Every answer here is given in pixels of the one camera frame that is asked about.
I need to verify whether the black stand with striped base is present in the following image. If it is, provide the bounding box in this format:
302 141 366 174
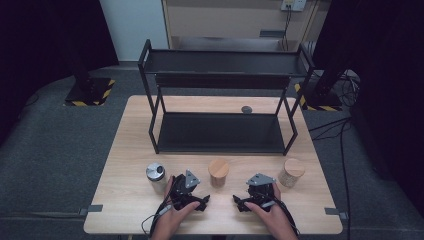
63 29 116 108
293 39 344 113

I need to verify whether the white wall outlet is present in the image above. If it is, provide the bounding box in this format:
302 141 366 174
280 0 307 12

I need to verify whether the wooden-lid jar with brown sticks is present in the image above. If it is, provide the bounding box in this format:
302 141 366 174
207 158 230 188

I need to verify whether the tangle of cables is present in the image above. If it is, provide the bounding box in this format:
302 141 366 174
337 69 362 108

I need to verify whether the wooden-lid jar with pale grains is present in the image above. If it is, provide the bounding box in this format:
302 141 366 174
278 157 306 188

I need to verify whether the person's left hand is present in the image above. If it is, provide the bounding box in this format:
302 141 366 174
151 175 201 236

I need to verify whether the beige cabinet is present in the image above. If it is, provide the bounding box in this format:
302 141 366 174
161 0 332 53

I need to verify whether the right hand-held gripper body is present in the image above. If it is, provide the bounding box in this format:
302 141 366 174
245 172 278 208

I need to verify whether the dark curtain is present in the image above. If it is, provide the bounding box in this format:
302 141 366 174
0 0 120 148
312 0 424 216

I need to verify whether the black outlet cable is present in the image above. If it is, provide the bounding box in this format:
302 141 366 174
281 7 294 52

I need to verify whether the black metal shelf rack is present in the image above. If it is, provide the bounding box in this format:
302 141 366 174
137 38 316 157

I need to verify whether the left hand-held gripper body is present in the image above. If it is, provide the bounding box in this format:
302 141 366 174
171 169 202 212

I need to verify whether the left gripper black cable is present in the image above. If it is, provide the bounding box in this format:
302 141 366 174
140 175 178 238

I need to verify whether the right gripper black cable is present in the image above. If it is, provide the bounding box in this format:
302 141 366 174
260 191 301 238

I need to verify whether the black floor cable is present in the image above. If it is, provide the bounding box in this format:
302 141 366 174
308 116 353 240

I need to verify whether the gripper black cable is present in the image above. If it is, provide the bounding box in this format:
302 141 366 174
260 191 301 238
140 175 178 238

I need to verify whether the grey table edge clamp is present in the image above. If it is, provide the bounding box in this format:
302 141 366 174
78 204 104 216
324 207 350 221

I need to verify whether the person's right hand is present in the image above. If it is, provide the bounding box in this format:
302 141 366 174
244 182 297 236

